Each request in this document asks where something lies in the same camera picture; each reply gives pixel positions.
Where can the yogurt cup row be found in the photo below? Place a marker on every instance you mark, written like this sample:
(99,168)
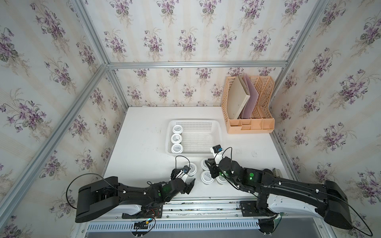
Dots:
(176,138)
(177,129)
(204,165)
(177,148)
(221,180)
(206,178)
(193,170)

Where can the small circuit board with wires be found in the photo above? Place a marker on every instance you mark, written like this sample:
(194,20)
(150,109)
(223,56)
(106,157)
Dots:
(141,225)

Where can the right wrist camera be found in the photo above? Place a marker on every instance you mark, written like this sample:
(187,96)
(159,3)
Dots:
(217,152)

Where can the beige folder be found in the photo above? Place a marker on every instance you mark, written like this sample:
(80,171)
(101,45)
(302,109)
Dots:
(238,96)

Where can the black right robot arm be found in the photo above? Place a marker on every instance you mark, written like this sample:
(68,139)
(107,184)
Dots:
(328,199)

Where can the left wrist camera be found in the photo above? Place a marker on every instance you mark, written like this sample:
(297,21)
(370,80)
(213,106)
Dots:
(183,175)

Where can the peach plastic file organizer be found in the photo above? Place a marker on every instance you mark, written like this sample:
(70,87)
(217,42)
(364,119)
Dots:
(260,120)

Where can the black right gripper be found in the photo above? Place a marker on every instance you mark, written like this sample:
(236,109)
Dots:
(212,167)

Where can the aluminium mounting rail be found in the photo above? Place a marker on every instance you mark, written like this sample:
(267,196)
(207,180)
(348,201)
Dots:
(223,208)

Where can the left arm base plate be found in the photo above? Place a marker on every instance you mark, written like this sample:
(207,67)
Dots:
(139,211)

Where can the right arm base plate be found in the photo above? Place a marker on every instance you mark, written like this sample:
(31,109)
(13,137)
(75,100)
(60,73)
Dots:
(253,208)

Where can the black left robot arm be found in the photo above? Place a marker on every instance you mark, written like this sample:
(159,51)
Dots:
(100,197)

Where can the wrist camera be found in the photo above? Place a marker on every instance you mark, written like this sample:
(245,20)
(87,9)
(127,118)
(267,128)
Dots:
(217,152)
(183,175)

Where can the white perforated plastic basket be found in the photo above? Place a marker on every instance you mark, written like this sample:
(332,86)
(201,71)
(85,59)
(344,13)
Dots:
(199,136)

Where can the purple folder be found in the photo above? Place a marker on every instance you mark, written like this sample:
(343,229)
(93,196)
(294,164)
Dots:
(251,103)

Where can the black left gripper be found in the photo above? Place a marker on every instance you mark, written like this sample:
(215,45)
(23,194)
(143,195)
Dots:
(186,188)

